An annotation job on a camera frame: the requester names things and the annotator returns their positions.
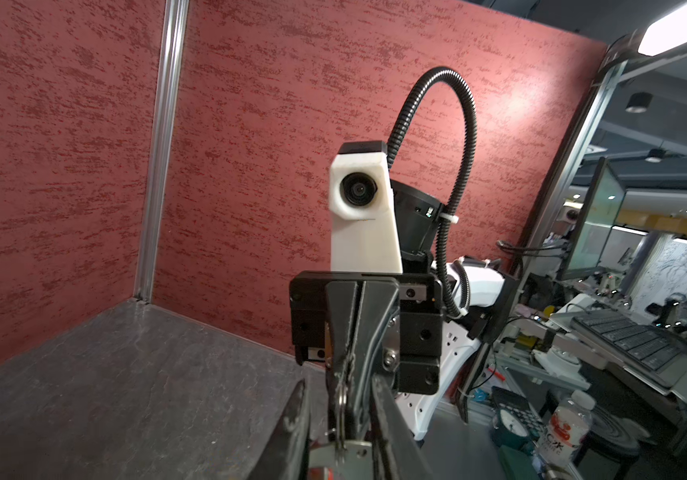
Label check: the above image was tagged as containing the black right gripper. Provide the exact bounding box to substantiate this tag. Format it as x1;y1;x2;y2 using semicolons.
289;271;445;440

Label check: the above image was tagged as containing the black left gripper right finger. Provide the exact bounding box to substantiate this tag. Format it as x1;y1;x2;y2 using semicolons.
369;376;435;480

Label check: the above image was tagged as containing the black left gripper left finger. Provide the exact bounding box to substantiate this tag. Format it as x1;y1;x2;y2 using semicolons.
248;380;311;480

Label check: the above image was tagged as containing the silver keyring with keys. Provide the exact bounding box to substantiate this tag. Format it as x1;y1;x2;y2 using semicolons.
309;355;373;479

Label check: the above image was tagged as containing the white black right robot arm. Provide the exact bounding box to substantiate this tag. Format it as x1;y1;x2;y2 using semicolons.
290;181;515;440

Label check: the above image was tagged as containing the plastic water bottle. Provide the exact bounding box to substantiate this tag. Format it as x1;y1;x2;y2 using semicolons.
535;390;597;468

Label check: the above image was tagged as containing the computer monitor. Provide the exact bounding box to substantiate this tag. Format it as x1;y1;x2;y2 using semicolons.
557;159;627;281

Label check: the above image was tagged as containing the computer keyboard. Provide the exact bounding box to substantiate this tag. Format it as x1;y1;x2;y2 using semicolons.
571;310;687;374

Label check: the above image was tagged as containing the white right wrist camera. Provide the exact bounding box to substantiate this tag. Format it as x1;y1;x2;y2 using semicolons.
329;140;403;274

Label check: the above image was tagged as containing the black corrugated cable conduit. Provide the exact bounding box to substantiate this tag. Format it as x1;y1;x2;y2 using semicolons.
384;65;479;319

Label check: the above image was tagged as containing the aluminium corner post right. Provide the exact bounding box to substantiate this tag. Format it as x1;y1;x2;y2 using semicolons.
134;0;190;304

